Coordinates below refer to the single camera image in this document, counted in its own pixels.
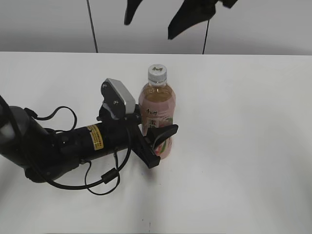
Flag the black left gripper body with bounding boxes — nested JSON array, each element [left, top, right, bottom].
[[97, 103, 160, 169]]

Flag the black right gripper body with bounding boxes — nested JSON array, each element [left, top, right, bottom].
[[219, 0, 238, 9]]

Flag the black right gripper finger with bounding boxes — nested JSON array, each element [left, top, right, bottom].
[[124, 0, 142, 25], [168, 0, 218, 40]]

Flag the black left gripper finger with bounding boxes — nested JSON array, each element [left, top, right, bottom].
[[146, 124, 178, 149]]

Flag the pink peach oolong tea bottle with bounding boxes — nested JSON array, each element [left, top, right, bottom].
[[138, 80, 177, 160]]

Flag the white bottle cap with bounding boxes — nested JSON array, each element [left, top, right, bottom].
[[148, 64, 167, 84]]

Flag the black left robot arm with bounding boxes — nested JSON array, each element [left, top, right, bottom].
[[0, 100, 178, 185]]

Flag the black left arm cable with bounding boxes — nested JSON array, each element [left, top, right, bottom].
[[24, 106, 132, 195]]

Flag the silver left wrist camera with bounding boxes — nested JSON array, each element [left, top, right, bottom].
[[101, 78, 136, 120]]

